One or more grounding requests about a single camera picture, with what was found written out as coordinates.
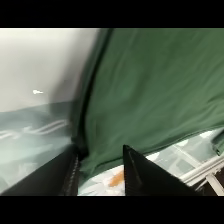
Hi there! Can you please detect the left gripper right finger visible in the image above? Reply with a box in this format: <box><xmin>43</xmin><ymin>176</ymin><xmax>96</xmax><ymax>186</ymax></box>
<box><xmin>122</xmin><ymin>144</ymin><xmax>202</xmax><ymax>197</ymax></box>

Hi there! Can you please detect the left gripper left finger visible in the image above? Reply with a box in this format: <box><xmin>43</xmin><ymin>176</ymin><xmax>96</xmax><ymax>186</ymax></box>
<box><xmin>0</xmin><ymin>143</ymin><xmax>81</xmax><ymax>197</ymax></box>

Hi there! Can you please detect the dark green T-shirt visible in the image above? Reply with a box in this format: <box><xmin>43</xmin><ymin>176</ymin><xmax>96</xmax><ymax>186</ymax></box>
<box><xmin>69</xmin><ymin>28</ymin><xmax>224</xmax><ymax>183</ymax></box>

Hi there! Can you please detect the silver frame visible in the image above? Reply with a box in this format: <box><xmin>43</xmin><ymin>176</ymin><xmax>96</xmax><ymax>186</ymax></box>
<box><xmin>179</xmin><ymin>155</ymin><xmax>224</xmax><ymax>197</ymax></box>

